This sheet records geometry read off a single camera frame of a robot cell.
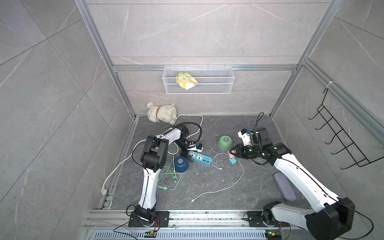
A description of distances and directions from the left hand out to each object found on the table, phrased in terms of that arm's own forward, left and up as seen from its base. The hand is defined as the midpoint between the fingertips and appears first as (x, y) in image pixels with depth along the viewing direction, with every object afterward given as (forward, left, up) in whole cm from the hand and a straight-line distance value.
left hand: (194, 152), depth 99 cm
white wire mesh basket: (+38, -13, +30) cm, 50 cm away
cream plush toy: (+28, +20, +10) cm, 36 cm away
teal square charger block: (-9, -25, +3) cm, 26 cm away
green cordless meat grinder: (0, -20, +10) cm, 22 cm away
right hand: (-12, -21, +19) cm, 30 cm away
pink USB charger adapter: (-14, -19, +20) cm, 31 cm away
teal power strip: (-7, -4, +3) cm, 8 cm away
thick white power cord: (-23, +53, -1) cm, 58 cm away
